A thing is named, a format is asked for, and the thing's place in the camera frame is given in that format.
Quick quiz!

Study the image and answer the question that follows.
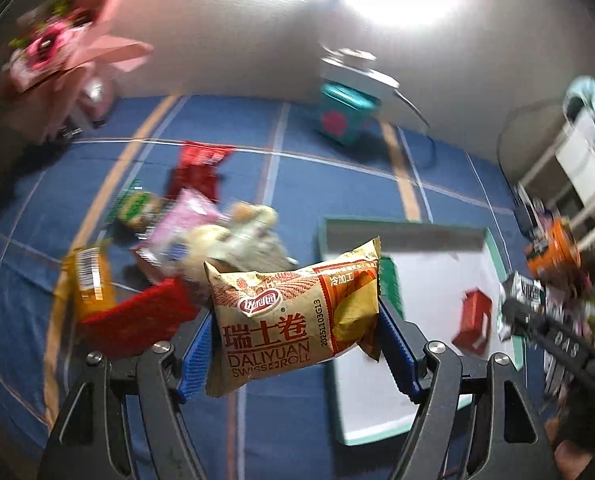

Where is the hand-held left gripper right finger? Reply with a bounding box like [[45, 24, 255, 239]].
[[376, 295, 561, 480]]

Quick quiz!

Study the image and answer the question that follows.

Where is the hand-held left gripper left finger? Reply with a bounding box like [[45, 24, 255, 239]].
[[38, 305, 219, 480]]

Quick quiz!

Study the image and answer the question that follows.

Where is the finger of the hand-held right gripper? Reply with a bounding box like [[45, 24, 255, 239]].
[[500, 297, 543, 341]]

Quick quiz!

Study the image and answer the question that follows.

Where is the silver snack packet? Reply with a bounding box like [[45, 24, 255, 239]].
[[495, 270, 548, 341]]

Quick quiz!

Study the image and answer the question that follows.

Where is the beige swiss roll packet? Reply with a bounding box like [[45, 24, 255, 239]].
[[204, 237, 383, 398]]

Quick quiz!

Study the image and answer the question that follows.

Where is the white tray with teal rim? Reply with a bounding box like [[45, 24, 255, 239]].
[[317, 216, 525, 446]]

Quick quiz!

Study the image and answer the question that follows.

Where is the pink snack packet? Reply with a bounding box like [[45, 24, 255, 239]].
[[145, 187, 223, 281]]

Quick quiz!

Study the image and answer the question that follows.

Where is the person's right forearm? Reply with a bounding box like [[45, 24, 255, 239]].
[[547, 385, 595, 480]]

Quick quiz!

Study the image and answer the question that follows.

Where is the small red box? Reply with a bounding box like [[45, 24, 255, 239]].
[[451, 287, 493, 358]]

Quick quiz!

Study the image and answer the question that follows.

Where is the flat red snack packet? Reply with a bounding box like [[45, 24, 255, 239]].
[[80, 277, 201, 361]]

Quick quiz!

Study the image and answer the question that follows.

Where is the orange cup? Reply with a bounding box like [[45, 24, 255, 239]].
[[525, 217, 583, 278]]

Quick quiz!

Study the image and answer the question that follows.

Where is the green-edged snack packet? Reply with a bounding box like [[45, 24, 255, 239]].
[[377, 255, 404, 322]]

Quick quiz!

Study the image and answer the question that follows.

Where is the clear bread packet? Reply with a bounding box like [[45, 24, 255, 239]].
[[185, 222, 298, 281], [228, 200, 281, 241]]

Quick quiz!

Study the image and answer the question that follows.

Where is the yellow snack packet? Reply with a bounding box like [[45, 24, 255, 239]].
[[60, 245, 118, 322]]

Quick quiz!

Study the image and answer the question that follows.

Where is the green round biscuit packet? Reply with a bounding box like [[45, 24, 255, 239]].
[[105, 180, 166, 233]]

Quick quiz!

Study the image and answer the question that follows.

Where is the white rack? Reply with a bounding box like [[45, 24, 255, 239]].
[[515, 75, 595, 251]]

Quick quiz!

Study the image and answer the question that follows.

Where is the teal round container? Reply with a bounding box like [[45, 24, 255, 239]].
[[562, 76, 595, 121]]

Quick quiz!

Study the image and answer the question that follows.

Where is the teal tin box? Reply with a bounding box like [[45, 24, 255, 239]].
[[315, 82, 381, 146]]

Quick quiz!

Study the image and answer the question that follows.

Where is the glass vase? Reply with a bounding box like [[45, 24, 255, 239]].
[[72, 75, 116, 128]]

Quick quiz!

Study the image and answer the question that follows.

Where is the white device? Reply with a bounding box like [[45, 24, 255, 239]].
[[320, 47, 401, 91]]

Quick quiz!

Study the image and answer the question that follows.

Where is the pink paper flower bouquet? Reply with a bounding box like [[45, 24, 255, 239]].
[[0, 0, 154, 143]]

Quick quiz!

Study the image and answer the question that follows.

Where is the white power adapter with cable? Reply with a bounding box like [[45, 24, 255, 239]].
[[390, 85, 438, 168]]

